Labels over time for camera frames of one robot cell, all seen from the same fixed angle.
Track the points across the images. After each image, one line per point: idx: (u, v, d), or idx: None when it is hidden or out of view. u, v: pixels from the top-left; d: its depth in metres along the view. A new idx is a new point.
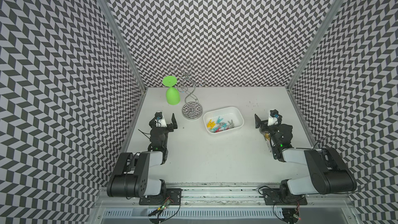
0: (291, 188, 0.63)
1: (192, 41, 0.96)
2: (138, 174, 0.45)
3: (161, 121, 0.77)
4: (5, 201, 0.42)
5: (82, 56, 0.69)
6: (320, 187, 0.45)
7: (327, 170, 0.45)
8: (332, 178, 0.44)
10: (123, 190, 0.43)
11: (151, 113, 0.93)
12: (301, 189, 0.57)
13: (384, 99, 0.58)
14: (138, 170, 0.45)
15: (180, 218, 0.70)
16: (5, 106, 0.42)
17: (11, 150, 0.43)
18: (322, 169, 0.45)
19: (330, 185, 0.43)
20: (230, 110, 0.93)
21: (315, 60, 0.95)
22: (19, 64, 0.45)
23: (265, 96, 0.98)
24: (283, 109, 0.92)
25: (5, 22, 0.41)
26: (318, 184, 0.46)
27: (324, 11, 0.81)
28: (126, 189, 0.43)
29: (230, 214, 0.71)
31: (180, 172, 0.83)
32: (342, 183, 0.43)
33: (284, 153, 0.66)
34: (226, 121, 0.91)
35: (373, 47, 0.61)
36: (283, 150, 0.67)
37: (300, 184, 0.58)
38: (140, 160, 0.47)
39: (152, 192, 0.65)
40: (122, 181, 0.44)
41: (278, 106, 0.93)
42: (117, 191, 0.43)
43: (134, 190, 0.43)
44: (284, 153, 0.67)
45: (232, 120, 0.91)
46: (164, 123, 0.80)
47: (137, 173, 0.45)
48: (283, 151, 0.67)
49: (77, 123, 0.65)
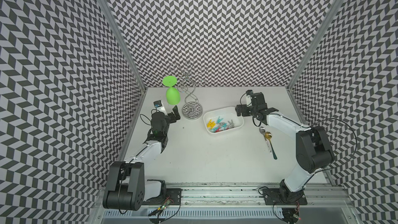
0: (289, 185, 0.64)
1: (192, 41, 0.96)
2: (133, 188, 0.42)
3: (161, 108, 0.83)
4: (5, 201, 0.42)
5: (82, 56, 0.69)
6: (305, 164, 0.49)
7: (314, 149, 0.47)
8: (317, 156, 0.48)
10: (118, 202, 0.41)
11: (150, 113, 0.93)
12: (298, 181, 0.58)
13: (384, 99, 0.58)
14: (133, 184, 0.42)
15: (180, 218, 0.70)
16: (5, 106, 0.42)
17: (11, 150, 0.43)
18: (308, 148, 0.47)
19: (313, 164, 0.47)
20: (230, 110, 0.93)
21: (315, 60, 0.95)
22: (19, 64, 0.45)
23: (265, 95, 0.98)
24: (282, 109, 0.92)
25: (5, 22, 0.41)
26: (304, 162, 0.49)
27: (324, 11, 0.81)
28: (121, 202, 0.41)
29: (230, 214, 0.71)
31: (180, 172, 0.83)
32: (325, 159, 0.48)
33: (268, 116, 0.66)
34: (227, 121, 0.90)
35: (373, 47, 0.61)
36: (269, 114, 0.66)
37: (294, 176, 0.60)
38: (133, 173, 0.43)
39: (152, 193, 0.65)
40: (117, 193, 0.42)
41: (278, 106, 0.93)
42: (113, 204, 0.41)
43: (131, 202, 0.41)
44: (268, 116, 0.66)
45: (232, 120, 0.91)
46: (164, 110, 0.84)
47: (132, 188, 0.42)
48: (268, 115, 0.66)
49: (77, 123, 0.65)
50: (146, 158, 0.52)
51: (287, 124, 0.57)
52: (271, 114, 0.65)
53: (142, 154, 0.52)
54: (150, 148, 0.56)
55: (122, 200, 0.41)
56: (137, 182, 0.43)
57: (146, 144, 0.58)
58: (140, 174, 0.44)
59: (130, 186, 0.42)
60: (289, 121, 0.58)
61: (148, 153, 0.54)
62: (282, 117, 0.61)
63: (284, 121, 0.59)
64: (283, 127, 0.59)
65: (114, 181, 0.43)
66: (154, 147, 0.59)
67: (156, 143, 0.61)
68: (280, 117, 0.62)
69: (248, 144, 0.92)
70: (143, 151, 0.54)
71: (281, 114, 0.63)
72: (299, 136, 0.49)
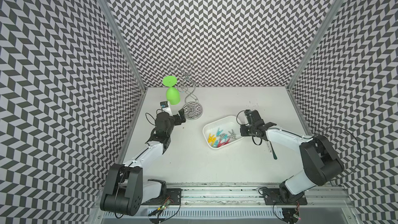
0: (289, 188, 0.63)
1: (192, 41, 0.96)
2: (130, 195, 0.41)
3: (167, 109, 0.88)
4: (5, 200, 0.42)
5: (82, 57, 0.69)
6: (316, 178, 0.46)
7: (321, 160, 0.45)
8: (326, 168, 0.45)
10: (115, 206, 0.41)
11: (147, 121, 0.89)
12: (300, 187, 0.58)
13: (384, 99, 0.58)
14: (129, 191, 0.42)
15: (180, 219, 0.70)
16: (5, 106, 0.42)
17: (11, 150, 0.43)
18: (316, 160, 0.45)
19: (324, 176, 0.44)
20: (230, 118, 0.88)
21: (315, 60, 0.95)
22: (20, 65, 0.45)
23: (267, 101, 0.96)
24: (284, 121, 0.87)
25: (5, 22, 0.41)
26: (314, 176, 0.46)
27: (324, 10, 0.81)
28: (118, 205, 0.41)
29: (230, 214, 0.71)
31: (181, 173, 0.82)
32: (335, 170, 0.45)
33: (268, 132, 0.64)
34: (227, 132, 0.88)
35: (373, 47, 0.61)
36: (268, 129, 0.65)
37: (298, 182, 0.58)
38: (131, 179, 0.42)
39: (152, 193, 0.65)
40: (114, 196, 0.42)
41: (280, 118, 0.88)
42: (110, 208, 0.41)
43: (127, 208, 0.41)
44: (268, 132, 0.64)
45: (233, 129, 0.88)
46: (170, 110, 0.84)
47: (129, 194, 0.41)
48: (268, 130, 0.64)
49: (77, 123, 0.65)
50: (146, 160, 0.52)
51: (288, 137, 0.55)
52: (270, 128, 0.65)
53: (142, 156, 0.51)
54: (150, 150, 0.55)
55: (118, 205, 0.41)
56: (133, 188, 0.42)
57: (147, 146, 0.57)
58: (137, 181, 0.43)
59: (127, 191, 0.42)
60: (290, 135, 0.56)
61: (149, 154, 0.54)
62: (283, 131, 0.59)
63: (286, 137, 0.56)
64: (285, 141, 0.57)
65: (112, 185, 0.42)
66: (155, 149, 0.58)
67: (159, 144, 0.61)
68: (280, 131, 0.60)
69: (247, 144, 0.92)
70: (143, 153, 0.53)
71: (281, 128, 0.62)
72: (302, 149, 0.47)
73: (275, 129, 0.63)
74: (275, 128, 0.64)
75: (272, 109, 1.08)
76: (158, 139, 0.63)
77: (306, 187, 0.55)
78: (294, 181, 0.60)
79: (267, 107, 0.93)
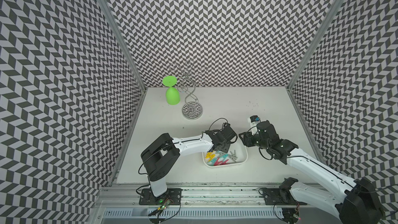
0: (295, 191, 0.61)
1: (192, 41, 0.96)
2: (158, 165, 0.45)
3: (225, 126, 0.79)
4: (5, 201, 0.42)
5: (82, 56, 0.69)
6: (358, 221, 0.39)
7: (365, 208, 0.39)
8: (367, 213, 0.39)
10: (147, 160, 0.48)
11: (146, 138, 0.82)
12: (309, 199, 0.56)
13: (384, 99, 0.58)
14: (160, 163, 0.45)
15: (180, 219, 0.70)
16: (5, 106, 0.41)
17: (11, 150, 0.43)
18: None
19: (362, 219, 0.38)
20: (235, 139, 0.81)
21: (315, 60, 0.95)
22: (19, 64, 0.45)
23: (270, 112, 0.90)
24: (296, 138, 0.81)
25: (5, 22, 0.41)
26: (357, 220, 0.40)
27: (324, 11, 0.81)
28: (147, 163, 0.47)
29: (230, 214, 0.71)
31: (181, 173, 0.82)
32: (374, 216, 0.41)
33: (291, 158, 0.54)
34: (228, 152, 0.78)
35: (373, 47, 0.61)
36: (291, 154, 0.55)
37: (311, 198, 0.55)
38: (167, 156, 0.45)
39: (155, 188, 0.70)
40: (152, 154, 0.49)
41: (290, 135, 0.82)
42: (144, 160, 0.48)
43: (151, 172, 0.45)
44: (290, 158, 0.54)
45: (236, 151, 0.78)
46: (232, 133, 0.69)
47: (158, 165, 0.45)
48: (291, 157, 0.54)
49: (78, 123, 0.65)
50: (189, 149, 0.52)
51: (323, 174, 0.47)
52: (294, 155, 0.54)
53: (188, 144, 0.52)
54: (199, 142, 0.56)
55: (149, 164, 0.47)
56: (162, 164, 0.45)
57: (199, 137, 0.58)
58: (166, 163, 0.45)
59: (158, 162, 0.46)
60: (326, 173, 0.47)
61: (196, 145, 0.54)
62: (312, 164, 0.50)
63: (319, 170, 0.48)
64: (316, 175, 0.48)
65: (156, 145, 0.48)
66: (203, 145, 0.57)
67: (210, 145, 0.59)
68: (309, 163, 0.51)
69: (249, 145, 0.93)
70: (192, 142, 0.54)
71: (309, 158, 0.52)
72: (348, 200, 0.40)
73: (301, 158, 0.53)
74: (301, 157, 0.53)
75: (271, 110, 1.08)
76: (212, 137, 0.62)
77: (312, 201, 0.55)
78: (303, 192, 0.59)
79: (275, 117, 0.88)
